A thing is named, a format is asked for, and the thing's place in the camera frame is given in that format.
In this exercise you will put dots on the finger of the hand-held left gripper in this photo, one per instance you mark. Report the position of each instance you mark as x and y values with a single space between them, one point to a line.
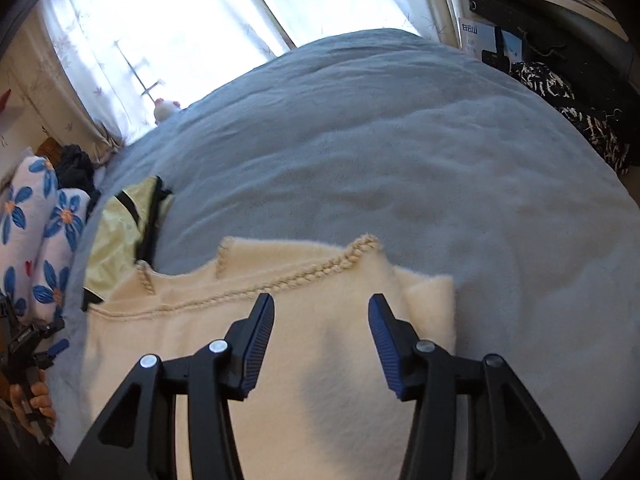
59 346

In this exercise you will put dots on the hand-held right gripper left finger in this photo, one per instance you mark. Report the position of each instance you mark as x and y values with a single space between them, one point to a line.
257 340

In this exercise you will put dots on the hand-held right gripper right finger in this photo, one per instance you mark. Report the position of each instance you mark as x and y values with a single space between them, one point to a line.
387 345

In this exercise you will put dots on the white fluffy cardigan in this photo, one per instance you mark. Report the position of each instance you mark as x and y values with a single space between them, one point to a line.
310 310

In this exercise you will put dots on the dark clothes pile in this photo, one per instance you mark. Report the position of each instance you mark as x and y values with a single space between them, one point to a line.
75 167

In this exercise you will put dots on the person's left hand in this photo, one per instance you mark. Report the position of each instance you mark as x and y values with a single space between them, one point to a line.
37 397

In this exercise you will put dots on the blue floral rolled quilt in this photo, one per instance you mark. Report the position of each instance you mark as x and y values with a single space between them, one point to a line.
30 230

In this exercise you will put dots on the yellow-green black-trimmed garment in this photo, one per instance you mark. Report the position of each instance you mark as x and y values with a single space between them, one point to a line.
120 230

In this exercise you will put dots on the wooden headboard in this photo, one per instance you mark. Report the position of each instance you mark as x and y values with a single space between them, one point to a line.
48 149

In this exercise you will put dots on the blue bed blanket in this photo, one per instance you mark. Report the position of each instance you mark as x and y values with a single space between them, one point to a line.
375 135

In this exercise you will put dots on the beige floral curtain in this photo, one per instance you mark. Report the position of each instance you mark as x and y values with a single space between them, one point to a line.
75 110
447 5

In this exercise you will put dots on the pink white plush toy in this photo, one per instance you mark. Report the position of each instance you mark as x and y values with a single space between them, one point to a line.
165 110

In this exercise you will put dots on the black white patterned cloth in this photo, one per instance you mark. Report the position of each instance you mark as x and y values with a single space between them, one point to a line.
565 100

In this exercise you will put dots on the white cardboard box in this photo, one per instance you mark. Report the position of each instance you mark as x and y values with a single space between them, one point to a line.
472 40

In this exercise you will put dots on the curved white desk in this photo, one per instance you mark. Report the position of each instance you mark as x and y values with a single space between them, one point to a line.
575 2

